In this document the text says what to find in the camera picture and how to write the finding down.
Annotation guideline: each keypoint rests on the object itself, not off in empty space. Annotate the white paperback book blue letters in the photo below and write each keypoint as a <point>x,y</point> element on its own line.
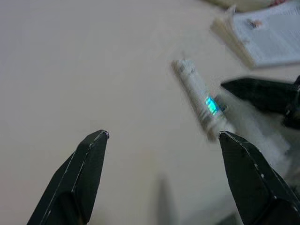
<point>269,37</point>

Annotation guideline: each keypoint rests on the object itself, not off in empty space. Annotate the white crumpled tissue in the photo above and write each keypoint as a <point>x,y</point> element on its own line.
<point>257,126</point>

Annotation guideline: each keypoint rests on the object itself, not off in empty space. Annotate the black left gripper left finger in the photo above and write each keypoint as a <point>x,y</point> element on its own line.
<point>75,187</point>

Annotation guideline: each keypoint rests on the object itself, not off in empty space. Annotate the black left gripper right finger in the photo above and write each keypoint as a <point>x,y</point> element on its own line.
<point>250,185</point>

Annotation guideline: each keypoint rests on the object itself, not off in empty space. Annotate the white tube holographic band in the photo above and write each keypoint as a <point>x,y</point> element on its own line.
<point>199,96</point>

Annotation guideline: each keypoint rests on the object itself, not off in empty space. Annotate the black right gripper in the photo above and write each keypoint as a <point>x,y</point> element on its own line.
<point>295,112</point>

